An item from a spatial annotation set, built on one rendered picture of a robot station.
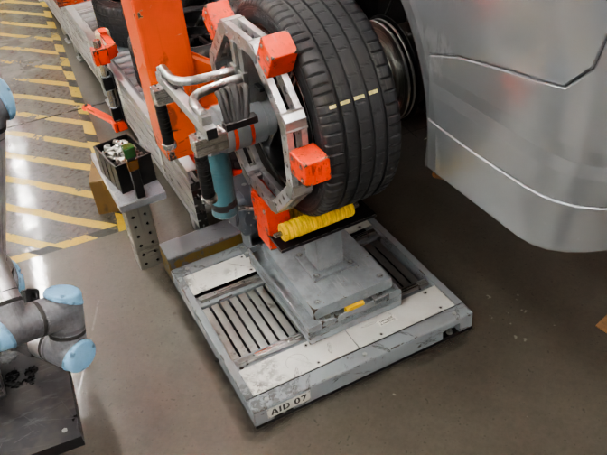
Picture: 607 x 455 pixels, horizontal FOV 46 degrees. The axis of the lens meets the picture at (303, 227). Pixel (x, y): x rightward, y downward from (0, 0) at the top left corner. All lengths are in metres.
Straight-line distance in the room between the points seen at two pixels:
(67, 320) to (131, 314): 0.98
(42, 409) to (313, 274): 0.95
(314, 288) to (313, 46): 0.89
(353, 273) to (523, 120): 1.04
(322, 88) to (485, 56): 0.42
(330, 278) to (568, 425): 0.87
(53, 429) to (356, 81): 1.23
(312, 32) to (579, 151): 0.74
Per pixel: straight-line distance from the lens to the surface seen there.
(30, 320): 1.82
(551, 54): 1.52
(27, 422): 2.18
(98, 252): 3.18
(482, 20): 1.66
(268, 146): 2.35
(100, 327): 2.82
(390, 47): 2.23
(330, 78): 1.86
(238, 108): 1.85
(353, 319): 2.45
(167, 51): 2.47
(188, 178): 2.83
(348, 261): 2.50
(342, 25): 1.94
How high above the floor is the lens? 1.85
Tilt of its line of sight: 37 degrees down
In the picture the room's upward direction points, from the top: 6 degrees counter-clockwise
